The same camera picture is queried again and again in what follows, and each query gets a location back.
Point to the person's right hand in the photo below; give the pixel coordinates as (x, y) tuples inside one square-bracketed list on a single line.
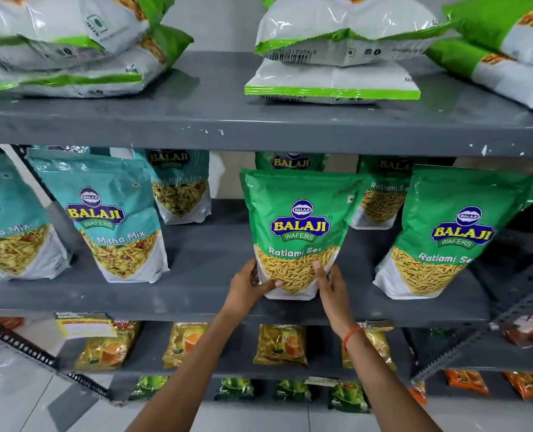
[(336, 301)]

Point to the person's left hand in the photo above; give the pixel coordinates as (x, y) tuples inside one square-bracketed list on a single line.
[(246, 294)]

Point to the grey metal shelf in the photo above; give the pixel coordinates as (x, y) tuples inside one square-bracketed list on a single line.
[(181, 116)]

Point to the stack white-green packets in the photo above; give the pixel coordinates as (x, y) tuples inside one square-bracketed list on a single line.
[(338, 26)]

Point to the person's left forearm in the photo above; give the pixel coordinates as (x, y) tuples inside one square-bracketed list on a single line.
[(185, 382)]

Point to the person's right forearm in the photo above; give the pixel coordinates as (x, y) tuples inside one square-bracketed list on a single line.
[(388, 391)]

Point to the orange wristband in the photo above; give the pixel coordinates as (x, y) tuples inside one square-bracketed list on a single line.
[(353, 337)]

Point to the yellow tea packet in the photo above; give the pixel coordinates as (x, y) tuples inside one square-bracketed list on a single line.
[(281, 346), (387, 344), (178, 344), (106, 348)]

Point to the dark green tea packet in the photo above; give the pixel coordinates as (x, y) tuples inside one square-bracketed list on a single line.
[(348, 396), (292, 390), (235, 389), (148, 387)]

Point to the orange pouch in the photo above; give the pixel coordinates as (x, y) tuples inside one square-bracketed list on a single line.
[(418, 393), (467, 382), (530, 386)]

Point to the brown pouch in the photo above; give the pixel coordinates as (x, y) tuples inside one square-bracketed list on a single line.
[(530, 330)]

